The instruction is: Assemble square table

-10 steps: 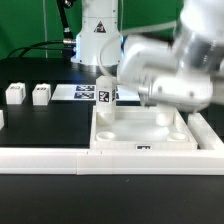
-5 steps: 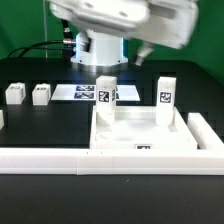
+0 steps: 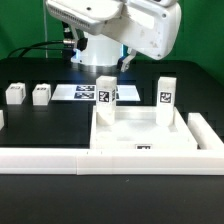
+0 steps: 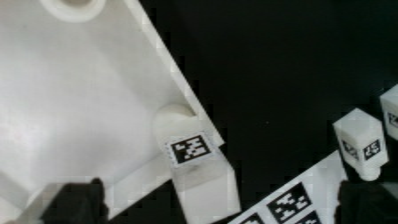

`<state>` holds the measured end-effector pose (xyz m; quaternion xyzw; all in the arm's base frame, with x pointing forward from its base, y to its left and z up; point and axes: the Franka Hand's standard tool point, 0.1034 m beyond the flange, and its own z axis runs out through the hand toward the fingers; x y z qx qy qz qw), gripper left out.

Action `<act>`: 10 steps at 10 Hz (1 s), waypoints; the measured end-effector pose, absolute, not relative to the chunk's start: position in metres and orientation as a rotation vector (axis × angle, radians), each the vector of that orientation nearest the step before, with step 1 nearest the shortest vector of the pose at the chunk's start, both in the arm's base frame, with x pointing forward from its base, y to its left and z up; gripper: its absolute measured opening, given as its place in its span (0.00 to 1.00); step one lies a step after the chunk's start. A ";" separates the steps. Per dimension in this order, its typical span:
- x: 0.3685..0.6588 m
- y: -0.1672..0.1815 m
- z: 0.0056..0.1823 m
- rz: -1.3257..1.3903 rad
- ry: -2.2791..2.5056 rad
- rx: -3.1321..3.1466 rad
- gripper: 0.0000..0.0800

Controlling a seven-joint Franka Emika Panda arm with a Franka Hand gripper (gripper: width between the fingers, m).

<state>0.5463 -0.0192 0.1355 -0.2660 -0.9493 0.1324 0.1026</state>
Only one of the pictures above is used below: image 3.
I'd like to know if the white square table top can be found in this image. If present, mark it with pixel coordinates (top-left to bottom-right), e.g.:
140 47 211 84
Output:
90 106 197 151

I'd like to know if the white sheet with markers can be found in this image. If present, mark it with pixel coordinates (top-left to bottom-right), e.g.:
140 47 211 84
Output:
52 84 140 101

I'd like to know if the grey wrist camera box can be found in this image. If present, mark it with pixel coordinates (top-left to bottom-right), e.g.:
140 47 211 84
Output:
46 0 124 35

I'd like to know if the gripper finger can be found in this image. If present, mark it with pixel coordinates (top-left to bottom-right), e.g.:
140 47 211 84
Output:
72 28 88 51

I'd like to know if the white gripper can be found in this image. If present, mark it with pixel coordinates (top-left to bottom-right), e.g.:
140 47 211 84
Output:
101 0 181 72

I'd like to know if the white L-shaped fence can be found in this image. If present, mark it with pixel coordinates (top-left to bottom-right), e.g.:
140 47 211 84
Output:
0 112 224 176

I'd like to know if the black cable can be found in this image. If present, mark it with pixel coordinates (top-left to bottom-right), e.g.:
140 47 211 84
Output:
6 38 78 59

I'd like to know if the white block at left edge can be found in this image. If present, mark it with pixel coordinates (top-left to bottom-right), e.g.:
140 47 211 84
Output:
0 110 4 131

